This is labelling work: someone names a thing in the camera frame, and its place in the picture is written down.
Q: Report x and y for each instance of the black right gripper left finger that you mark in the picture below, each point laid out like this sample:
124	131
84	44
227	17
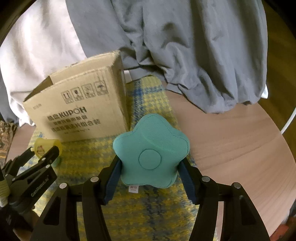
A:
59	219

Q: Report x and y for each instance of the yellow toy cup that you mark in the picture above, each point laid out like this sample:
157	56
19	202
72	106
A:
42	145

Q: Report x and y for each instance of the teal star plush cushion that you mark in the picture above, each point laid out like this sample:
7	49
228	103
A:
151	152

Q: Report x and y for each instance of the brown patterned cloth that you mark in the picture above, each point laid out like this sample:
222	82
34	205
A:
8	131

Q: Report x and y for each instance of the brown cardboard box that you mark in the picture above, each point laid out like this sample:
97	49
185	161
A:
82	101

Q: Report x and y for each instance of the beige pink bed sheet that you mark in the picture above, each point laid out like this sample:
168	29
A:
42	41

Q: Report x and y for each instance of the grey bed sheet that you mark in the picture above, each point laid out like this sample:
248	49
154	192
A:
212	52

